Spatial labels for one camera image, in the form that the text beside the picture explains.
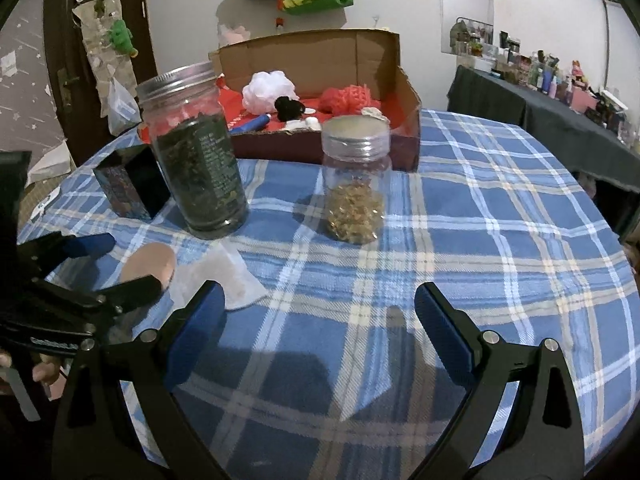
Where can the white bath pouf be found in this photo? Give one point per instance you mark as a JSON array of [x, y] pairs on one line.
[[267, 90]]

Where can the black scrunchie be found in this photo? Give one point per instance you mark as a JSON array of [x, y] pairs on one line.
[[287, 107]]

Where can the blue plaid tablecloth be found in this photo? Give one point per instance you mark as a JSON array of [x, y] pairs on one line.
[[475, 240]]

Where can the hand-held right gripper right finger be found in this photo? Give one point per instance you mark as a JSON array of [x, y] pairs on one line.
[[445, 332]]

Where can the row of bottles and cosmetics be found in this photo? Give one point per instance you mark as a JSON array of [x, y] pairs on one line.
[[555, 80]]

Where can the round brown disc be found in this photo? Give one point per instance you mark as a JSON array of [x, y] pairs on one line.
[[150, 262]]

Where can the clear hanging organizer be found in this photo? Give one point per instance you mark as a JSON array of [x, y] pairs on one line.
[[97, 55]]

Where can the pink plush toy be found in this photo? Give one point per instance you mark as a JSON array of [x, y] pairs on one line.
[[234, 35]]

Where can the table with dark cloth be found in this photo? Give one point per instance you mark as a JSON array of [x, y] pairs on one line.
[[540, 120]]

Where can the blue and white tube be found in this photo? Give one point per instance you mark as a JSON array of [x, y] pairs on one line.
[[252, 124]]

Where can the cardboard box with red inside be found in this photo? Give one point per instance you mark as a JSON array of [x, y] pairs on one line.
[[310, 150]]

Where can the clear plastic bag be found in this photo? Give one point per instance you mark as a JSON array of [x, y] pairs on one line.
[[122, 107]]

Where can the large glass jar of tea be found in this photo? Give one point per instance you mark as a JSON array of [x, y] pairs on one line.
[[200, 170]]

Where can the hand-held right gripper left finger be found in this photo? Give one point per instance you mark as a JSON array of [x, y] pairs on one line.
[[200, 330]]

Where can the white thin sheet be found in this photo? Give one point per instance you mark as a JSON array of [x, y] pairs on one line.
[[220, 270]]

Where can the green plush toy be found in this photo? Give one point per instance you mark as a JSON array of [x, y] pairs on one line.
[[122, 36]]

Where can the small glass jar golden contents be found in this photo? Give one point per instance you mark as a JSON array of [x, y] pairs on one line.
[[355, 200]]

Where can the red foam net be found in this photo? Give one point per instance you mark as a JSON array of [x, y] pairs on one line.
[[345, 97]]

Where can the dark wooden door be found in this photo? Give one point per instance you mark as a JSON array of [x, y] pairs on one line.
[[60, 35]]

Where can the black box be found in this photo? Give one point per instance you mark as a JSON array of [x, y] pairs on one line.
[[145, 180]]

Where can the person's left hand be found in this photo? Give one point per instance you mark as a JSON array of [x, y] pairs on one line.
[[47, 371]]

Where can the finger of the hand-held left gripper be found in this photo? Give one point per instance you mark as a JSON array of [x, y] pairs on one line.
[[90, 244], [135, 292]]

